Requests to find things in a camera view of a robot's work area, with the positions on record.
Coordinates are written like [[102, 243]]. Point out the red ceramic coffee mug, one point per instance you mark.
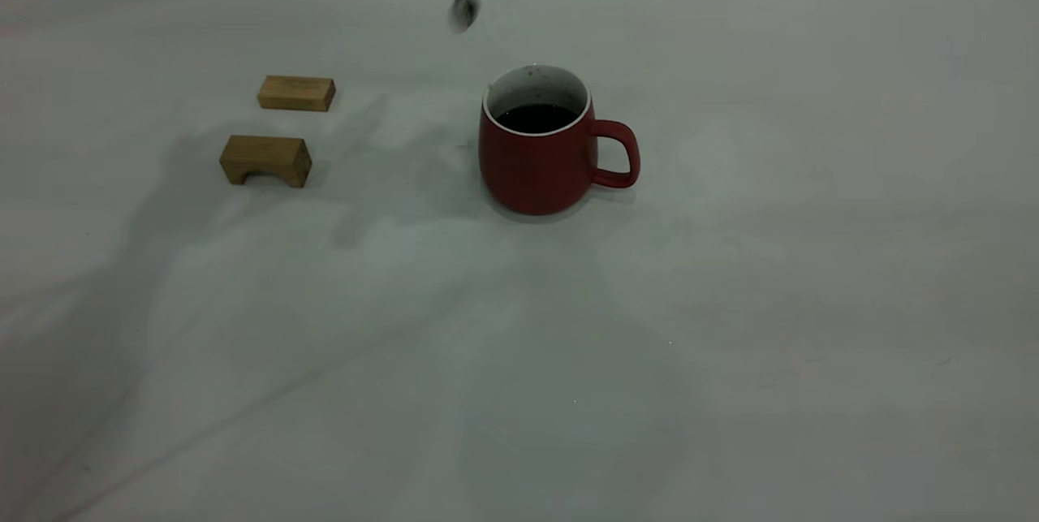
[[536, 173]]

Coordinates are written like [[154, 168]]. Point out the plain rectangular wooden block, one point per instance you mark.
[[296, 93]]

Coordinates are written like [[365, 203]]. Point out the arched wooden block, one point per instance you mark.
[[266, 155]]

